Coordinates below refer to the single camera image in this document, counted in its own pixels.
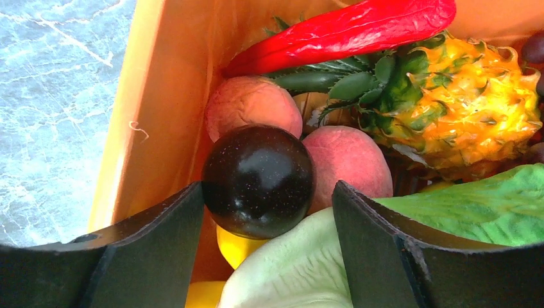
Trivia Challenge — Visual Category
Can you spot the yellow lemon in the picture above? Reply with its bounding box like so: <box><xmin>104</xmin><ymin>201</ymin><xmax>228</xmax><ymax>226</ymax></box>
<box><xmin>216</xmin><ymin>225</ymin><xmax>268</xmax><ymax>270</ymax></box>

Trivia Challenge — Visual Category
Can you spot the dark purple plum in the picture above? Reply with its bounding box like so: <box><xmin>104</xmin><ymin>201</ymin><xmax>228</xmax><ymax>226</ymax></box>
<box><xmin>201</xmin><ymin>124</ymin><xmax>316</xmax><ymax>240</ymax></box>

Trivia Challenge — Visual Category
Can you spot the pale green cabbage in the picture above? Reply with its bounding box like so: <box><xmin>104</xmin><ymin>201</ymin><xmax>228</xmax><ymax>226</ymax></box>
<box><xmin>218</xmin><ymin>208</ymin><xmax>353</xmax><ymax>308</ymax></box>

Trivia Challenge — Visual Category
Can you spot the pink peach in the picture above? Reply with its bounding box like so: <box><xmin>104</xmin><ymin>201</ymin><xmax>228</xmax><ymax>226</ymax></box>
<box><xmin>205</xmin><ymin>76</ymin><xmax>303</xmax><ymax>142</ymax></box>
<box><xmin>302</xmin><ymin>126</ymin><xmax>393</xmax><ymax>214</ymax></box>

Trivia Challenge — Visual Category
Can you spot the green lettuce leaf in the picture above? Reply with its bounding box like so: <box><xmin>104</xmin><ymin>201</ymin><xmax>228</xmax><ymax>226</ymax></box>
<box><xmin>376</xmin><ymin>163</ymin><xmax>543</xmax><ymax>246</ymax></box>

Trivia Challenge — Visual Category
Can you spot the small yellow pineapple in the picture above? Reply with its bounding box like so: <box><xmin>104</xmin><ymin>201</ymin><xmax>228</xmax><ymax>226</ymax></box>
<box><xmin>269</xmin><ymin>31</ymin><xmax>543</xmax><ymax>180</ymax></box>

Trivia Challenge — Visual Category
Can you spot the purple grape bunch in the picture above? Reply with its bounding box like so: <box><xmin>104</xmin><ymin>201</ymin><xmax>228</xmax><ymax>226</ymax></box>
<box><xmin>521</xmin><ymin>30</ymin><xmax>544</xmax><ymax>98</ymax></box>

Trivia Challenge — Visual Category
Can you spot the red chili pepper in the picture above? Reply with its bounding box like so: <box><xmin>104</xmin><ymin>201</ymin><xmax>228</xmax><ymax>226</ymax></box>
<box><xmin>223</xmin><ymin>0</ymin><xmax>457</xmax><ymax>77</ymax></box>

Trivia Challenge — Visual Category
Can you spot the orange plastic food bin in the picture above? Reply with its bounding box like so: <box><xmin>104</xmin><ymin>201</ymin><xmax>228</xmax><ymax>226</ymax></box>
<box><xmin>87</xmin><ymin>0</ymin><xmax>544</xmax><ymax>284</ymax></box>

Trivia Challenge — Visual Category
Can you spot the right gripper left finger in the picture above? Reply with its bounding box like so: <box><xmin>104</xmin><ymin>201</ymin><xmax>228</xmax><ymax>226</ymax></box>
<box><xmin>1</xmin><ymin>182</ymin><xmax>204</xmax><ymax>307</ymax></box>

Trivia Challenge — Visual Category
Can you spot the yellow mango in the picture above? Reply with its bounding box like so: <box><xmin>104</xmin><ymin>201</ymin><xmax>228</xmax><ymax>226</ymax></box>
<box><xmin>185</xmin><ymin>281</ymin><xmax>225</xmax><ymax>308</ymax></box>

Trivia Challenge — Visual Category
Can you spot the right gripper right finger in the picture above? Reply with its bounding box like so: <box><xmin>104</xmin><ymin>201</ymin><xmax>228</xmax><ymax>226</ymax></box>
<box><xmin>332</xmin><ymin>181</ymin><xmax>543</xmax><ymax>307</ymax></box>

